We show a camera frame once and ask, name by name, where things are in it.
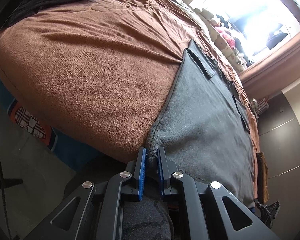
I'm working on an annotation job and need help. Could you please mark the dark grey wardrobe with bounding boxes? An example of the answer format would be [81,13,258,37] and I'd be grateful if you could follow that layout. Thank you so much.
[257,90,300,240]

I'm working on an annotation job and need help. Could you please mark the brown fleece blanket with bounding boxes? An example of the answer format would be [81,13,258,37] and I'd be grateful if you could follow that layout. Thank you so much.
[0,0,261,167]

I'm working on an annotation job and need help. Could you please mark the blue printed bed sheet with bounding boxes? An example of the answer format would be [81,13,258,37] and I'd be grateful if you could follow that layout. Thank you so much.
[0,62,122,172]

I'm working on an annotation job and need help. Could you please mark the window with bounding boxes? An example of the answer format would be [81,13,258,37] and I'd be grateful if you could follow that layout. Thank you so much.
[190,0,300,63]

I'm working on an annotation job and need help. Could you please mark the white storage rack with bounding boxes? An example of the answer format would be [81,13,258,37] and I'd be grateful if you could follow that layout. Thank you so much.
[250,95,269,117]

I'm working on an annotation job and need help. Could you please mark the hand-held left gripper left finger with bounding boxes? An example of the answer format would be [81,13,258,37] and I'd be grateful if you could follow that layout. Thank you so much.
[24,147,147,240]

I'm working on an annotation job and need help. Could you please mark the pink curtain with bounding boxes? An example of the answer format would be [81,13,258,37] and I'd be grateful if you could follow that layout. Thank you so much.
[240,30,300,98]

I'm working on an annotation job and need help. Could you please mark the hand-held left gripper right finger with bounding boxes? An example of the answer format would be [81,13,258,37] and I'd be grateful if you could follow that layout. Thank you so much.
[157,147,283,240]

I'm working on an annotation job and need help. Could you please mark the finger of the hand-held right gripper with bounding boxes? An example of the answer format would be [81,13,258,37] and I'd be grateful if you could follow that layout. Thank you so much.
[254,198,267,215]
[261,200,281,227]

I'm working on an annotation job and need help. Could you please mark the beige bed sheet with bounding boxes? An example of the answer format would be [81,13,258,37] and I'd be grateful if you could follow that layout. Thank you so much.
[160,0,215,38]

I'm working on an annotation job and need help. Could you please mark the tan cloth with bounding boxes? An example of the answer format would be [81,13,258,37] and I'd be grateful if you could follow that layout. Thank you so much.
[255,151,270,205]

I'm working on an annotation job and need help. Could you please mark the pile of plush toys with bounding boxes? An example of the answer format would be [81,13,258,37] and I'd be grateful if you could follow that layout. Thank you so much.
[194,7,240,50]

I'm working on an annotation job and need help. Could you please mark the grey t-shirt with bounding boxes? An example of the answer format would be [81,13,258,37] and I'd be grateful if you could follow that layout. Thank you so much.
[122,39,256,240]

